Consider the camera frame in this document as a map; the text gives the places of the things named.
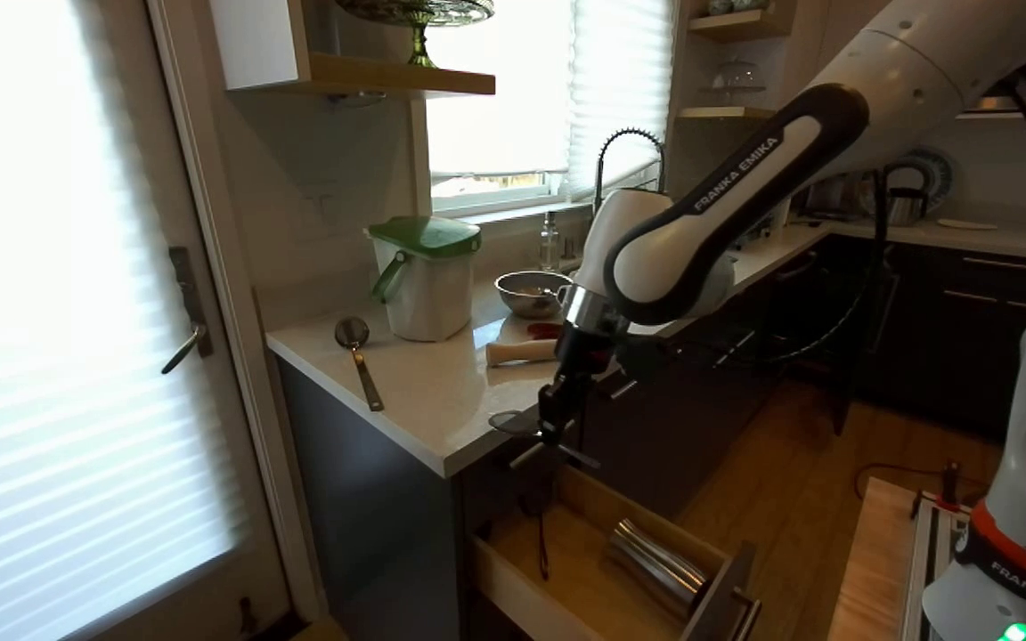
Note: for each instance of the clear soap bottle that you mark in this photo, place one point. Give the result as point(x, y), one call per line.
point(549, 244)

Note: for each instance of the dark rear kitchen cabinet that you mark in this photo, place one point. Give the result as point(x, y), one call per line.
point(979, 332)

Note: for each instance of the dark lower kitchen cabinet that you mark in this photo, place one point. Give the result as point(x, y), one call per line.
point(395, 522)

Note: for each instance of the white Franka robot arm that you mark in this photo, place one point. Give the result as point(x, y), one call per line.
point(891, 73)

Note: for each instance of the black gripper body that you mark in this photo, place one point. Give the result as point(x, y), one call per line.
point(579, 374)

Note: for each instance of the metal kitchen faucet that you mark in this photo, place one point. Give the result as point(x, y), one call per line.
point(625, 137)

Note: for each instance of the bright kitchen window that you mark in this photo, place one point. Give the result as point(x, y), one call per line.
point(536, 93)

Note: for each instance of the bright glass door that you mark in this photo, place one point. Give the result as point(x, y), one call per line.
point(62, 332)

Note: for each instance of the white wall cabinet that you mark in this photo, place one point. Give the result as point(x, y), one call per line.
point(256, 40)

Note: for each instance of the open wooden drawer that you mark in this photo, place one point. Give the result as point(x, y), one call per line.
point(585, 582)

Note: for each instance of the metal bowl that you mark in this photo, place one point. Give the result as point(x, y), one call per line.
point(531, 294)

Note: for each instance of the aluminium base frame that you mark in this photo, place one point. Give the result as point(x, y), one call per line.
point(935, 558)

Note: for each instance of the white bin with green lid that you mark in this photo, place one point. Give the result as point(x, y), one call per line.
point(428, 285)

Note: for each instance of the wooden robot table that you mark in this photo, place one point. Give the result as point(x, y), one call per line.
point(881, 558)

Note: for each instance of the metal cylinder utensil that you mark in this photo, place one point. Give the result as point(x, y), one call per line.
point(659, 566)

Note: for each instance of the wooden wall shelf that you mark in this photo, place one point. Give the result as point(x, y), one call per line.
point(721, 113)
point(400, 76)

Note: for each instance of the green glass cake stand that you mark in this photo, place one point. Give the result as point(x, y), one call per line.
point(417, 17)

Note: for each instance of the dark kitchen cabinet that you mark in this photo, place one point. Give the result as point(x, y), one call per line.
point(395, 522)
point(979, 332)

